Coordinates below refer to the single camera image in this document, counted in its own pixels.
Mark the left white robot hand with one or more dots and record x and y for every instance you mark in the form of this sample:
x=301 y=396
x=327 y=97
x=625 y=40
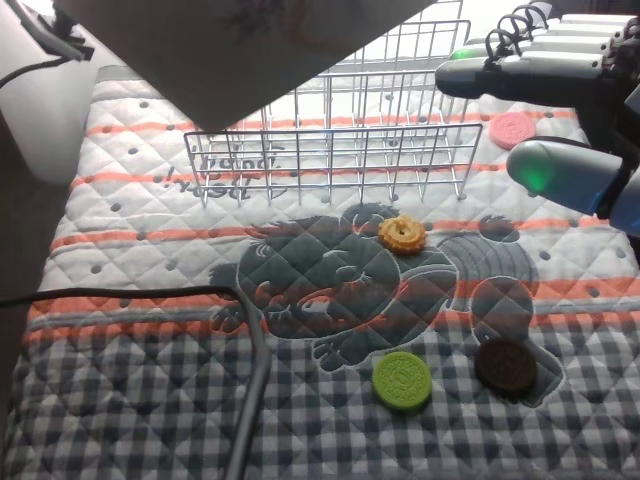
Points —
x=62 y=30

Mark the yellow flower-shaped toy cookie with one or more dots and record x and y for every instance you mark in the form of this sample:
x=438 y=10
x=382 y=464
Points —
x=402 y=237

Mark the pink round toy cookie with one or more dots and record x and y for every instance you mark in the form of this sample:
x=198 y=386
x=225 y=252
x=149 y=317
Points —
x=510 y=131

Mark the brown round toy cookie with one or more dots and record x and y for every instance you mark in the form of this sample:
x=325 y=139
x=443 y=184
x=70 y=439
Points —
x=505 y=367

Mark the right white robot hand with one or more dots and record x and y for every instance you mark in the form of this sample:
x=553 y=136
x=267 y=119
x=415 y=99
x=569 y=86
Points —
x=550 y=65

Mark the grey quilt with bear print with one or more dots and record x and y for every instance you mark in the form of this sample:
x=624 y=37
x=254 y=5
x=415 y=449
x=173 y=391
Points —
x=500 y=440

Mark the green round toy cookie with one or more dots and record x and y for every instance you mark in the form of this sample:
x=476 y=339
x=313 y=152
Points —
x=400 y=380

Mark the beige paperback book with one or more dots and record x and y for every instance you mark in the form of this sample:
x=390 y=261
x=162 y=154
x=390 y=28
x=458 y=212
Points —
x=225 y=60

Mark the white backdrop panel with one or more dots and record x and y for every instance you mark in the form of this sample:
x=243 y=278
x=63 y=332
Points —
x=50 y=125

